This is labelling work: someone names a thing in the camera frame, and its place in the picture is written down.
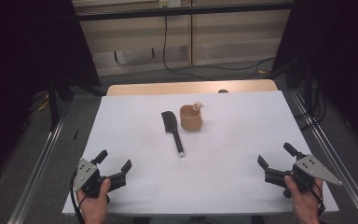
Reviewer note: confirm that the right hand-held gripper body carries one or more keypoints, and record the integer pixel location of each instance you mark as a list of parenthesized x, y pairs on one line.
[(312, 168)]

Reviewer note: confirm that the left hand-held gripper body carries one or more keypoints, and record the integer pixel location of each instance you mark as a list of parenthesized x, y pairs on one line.
[(87, 174)]

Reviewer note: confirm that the tan cup with small figure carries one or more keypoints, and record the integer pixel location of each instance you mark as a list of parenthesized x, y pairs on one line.
[(191, 121)]

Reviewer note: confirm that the person's left hand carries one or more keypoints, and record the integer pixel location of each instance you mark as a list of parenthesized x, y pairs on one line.
[(94, 210)]

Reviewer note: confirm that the person's right hand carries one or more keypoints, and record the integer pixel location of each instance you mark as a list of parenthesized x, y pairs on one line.
[(306, 205)]

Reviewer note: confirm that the small black floor strip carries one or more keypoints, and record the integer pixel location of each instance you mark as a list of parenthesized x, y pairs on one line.
[(76, 134)]

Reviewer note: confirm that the white table sheet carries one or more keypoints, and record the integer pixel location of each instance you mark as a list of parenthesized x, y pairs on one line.
[(223, 174)]

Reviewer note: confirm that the black metal stand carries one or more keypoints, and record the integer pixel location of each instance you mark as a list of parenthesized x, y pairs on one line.
[(53, 105)]

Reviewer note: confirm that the yellow floor item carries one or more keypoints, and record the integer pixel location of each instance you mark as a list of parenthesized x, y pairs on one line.
[(43, 105)]

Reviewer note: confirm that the dark round knob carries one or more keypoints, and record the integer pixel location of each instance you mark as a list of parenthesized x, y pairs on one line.
[(223, 91)]

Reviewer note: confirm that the black curtain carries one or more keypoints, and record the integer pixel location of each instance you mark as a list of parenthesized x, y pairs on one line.
[(338, 46), (28, 62)]

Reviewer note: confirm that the black horizontal bar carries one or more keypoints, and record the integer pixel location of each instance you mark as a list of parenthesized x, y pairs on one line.
[(183, 11)]

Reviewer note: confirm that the metal floor rail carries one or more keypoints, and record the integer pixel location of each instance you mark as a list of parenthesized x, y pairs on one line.
[(40, 168), (338, 161)]

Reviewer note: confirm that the white wall socket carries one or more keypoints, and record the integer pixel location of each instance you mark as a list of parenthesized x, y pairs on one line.
[(169, 3)]

